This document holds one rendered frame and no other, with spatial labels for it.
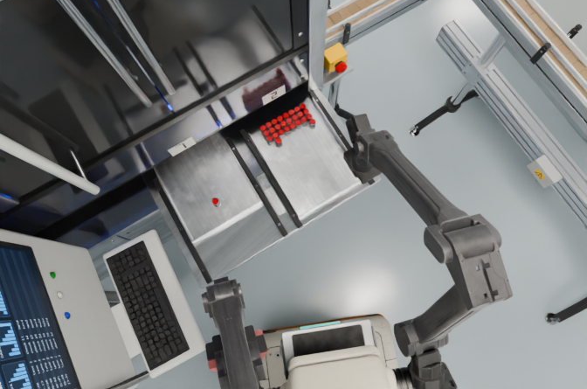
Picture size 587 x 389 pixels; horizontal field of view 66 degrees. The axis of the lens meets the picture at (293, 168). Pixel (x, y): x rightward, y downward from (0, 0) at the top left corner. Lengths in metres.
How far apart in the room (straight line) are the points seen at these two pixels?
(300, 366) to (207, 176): 0.77
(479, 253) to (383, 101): 1.90
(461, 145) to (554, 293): 0.87
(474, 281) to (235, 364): 0.44
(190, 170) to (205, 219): 0.18
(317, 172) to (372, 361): 0.71
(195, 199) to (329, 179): 0.46
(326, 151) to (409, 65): 1.32
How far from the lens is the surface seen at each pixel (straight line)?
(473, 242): 0.81
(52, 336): 1.31
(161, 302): 1.61
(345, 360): 1.05
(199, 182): 1.58
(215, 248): 1.53
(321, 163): 1.55
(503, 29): 1.93
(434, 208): 0.87
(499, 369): 2.56
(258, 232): 1.51
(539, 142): 2.16
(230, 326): 0.95
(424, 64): 2.80
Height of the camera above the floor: 2.37
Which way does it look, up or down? 74 degrees down
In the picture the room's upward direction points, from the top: 6 degrees counter-clockwise
